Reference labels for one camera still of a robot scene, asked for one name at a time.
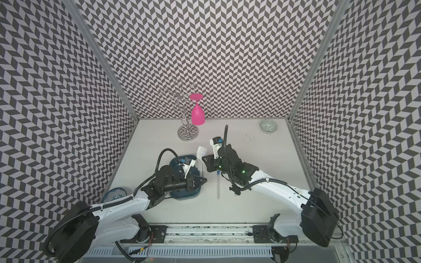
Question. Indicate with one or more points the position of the teal plastic water tub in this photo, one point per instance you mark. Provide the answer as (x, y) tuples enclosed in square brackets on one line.
[(182, 195)]

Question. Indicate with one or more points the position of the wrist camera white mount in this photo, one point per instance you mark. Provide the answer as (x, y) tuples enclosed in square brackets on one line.
[(187, 164), (216, 143)]

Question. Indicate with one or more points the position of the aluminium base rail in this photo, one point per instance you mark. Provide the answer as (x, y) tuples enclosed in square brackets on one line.
[(210, 234)]

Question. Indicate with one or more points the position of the blue capped test tube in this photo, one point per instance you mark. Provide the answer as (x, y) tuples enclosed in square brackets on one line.
[(199, 164), (218, 185)]

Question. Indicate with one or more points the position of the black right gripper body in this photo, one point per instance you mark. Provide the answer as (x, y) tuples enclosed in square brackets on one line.
[(221, 167)]

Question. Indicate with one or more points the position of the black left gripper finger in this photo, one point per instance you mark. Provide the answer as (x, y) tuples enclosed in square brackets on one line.
[(197, 186), (199, 180)]

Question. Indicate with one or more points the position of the patterned ceramic bowl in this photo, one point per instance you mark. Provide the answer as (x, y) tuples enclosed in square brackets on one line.
[(268, 126)]

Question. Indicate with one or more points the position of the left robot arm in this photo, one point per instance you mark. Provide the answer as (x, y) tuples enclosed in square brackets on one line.
[(86, 227)]

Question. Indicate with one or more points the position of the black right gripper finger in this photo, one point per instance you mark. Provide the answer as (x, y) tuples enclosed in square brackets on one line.
[(210, 165), (208, 157)]

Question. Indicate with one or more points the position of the pink plastic wine glass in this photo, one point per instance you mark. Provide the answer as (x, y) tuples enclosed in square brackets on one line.
[(197, 114)]

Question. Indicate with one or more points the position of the chrome glass rack stand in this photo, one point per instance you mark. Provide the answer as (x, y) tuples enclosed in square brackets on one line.
[(175, 97)]

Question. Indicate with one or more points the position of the blue patterned plate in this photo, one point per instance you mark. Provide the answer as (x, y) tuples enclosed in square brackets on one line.
[(114, 194)]

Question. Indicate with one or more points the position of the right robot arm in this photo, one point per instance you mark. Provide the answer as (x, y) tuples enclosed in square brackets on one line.
[(316, 216)]

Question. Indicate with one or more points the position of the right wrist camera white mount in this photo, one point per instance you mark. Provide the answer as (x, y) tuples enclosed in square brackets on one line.
[(216, 143)]

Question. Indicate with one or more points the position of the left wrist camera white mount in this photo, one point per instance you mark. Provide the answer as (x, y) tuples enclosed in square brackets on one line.
[(187, 164)]

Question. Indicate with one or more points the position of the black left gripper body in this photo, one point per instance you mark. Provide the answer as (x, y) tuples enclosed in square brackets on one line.
[(188, 186)]

